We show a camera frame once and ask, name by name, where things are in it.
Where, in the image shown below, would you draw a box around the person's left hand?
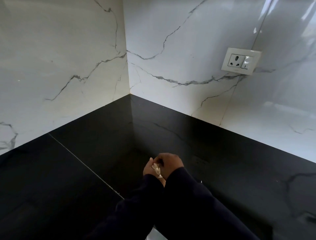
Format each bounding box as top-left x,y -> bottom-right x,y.
143,157 -> 166,187

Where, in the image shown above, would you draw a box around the person's right hand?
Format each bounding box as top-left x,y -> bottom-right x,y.
153,153 -> 185,180

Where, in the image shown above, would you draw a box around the white vegetable peels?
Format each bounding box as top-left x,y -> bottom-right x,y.
152,163 -> 163,179

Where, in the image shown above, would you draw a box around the person's left forearm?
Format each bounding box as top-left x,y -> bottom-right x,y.
86,174 -> 166,240

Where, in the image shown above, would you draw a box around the person's right forearm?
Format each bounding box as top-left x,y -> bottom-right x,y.
164,167 -> 261,240

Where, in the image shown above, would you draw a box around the white base cabinet door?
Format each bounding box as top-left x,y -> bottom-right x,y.
145,227 -> 168,240

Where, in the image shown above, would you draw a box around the white wall socket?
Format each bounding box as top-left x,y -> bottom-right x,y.
221,47 -> 262,76

